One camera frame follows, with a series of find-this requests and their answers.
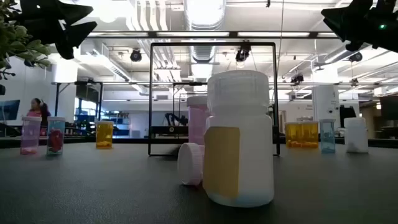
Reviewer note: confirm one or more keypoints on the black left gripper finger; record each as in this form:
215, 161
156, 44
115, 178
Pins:
71, 39
71, 11

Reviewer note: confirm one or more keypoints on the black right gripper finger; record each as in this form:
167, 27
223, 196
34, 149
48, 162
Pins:
348, 18

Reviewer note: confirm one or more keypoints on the purple vial with pink pills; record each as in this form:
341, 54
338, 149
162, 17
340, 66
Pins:
30, 137

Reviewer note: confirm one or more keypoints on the plain white plastic bottle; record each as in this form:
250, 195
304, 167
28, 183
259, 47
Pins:
356, 135

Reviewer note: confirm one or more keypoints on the blue vial with pale pills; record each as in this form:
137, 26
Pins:
327, 137

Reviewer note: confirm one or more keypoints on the pink bottle with white cap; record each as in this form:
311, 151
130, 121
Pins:
196, 124
189, 163

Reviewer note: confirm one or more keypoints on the white bottle with yellow label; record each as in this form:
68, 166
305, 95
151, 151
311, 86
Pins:
248, 140

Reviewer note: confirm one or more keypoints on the black background robot arm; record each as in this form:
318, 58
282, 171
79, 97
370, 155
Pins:
175, 119

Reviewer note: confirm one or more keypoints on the green white-flowered potted plant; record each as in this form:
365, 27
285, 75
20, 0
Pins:
18, 40

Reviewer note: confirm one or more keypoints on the person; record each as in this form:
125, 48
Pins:
38, 109

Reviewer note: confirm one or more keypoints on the dark background monitor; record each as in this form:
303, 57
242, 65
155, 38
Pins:
9, 109
389, 107

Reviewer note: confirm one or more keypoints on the blue background storage shelves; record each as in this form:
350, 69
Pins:
119, 123

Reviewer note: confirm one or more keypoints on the black background station panel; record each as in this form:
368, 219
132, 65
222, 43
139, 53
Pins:
164, 130

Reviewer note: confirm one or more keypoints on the black table mat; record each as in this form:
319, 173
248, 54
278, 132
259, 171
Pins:
93, 193

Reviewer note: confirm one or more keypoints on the black ceiling-hung camera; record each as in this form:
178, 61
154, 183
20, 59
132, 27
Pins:
136, 55
355, 57
242, 54
297, 78

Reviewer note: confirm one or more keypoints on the black metal background frame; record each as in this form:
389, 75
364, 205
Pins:
57, 99

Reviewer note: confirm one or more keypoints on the wooden shelf with black frame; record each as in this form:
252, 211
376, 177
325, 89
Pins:
186, 44

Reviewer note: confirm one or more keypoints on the black ceiling light rail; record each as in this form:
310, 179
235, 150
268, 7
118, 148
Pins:
233, 34

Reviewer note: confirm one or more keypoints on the silver ceiling air duct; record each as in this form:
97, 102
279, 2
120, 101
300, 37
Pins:
203, 18

